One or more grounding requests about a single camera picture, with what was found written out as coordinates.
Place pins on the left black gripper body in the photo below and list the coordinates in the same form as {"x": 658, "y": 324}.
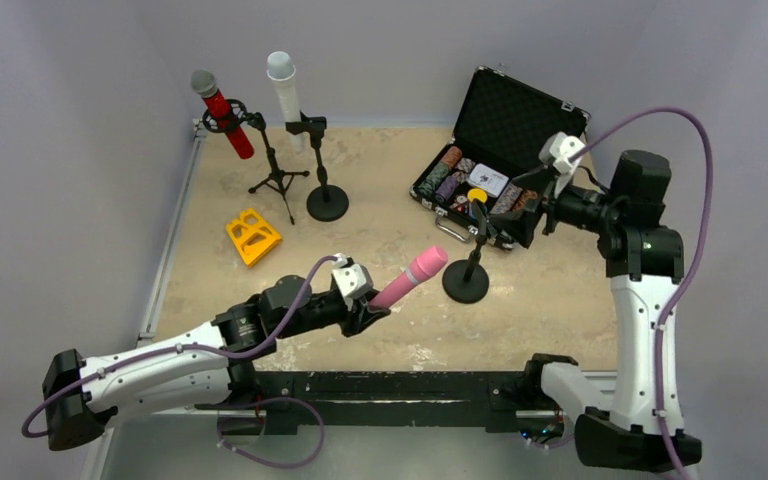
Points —
{"x": 351, "y": 315}

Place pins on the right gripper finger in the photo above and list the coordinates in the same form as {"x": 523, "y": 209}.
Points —
{"x": 536, "y": 183}
{"x": 520, "y": 225}

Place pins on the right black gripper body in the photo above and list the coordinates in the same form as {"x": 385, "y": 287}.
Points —
{"x": 542, "y": 216}

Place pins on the black round-base stand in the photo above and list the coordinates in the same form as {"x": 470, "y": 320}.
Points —
{"x": 327, "y": 202}
{"x": 466, "y": 281}

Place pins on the pink microphone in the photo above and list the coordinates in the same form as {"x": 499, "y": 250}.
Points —
{"x": 421, "y": 269}

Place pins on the white microphone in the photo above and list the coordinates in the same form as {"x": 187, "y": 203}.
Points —
{"x": 281, "y": 71}

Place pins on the red glitter microphone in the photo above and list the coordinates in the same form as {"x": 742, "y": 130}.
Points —
{"x": 204, "y": 84}

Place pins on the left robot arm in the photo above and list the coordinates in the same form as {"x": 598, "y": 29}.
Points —
{"x": 85, "y": 396}

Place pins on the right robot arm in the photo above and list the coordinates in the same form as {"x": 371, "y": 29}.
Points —
{"x": 640, "y": 426}

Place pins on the white card deck box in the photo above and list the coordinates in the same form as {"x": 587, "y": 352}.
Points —
{"x": 488, "y": 179}

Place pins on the yellow dealer button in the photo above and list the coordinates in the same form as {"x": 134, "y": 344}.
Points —
{"x": 477, "y": 194}

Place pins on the black poker chip case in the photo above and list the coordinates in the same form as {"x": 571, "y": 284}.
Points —
{"x": 503, "y": 124}

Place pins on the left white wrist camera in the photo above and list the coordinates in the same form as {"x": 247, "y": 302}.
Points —
{"x": 352, "y": 279}

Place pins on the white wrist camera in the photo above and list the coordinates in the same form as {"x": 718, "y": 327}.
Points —
{"x": 561, "y": 153}
{"x": 352, "y": 279}

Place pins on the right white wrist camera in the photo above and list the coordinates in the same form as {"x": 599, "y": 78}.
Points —
{"x": 561, "y": 153}

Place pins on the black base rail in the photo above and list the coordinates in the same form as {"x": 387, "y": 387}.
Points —
{"x": 493, "y": 401}

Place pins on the yellow plastic bracket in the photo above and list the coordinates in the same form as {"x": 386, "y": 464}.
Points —
{"x": 252, "y": 236}

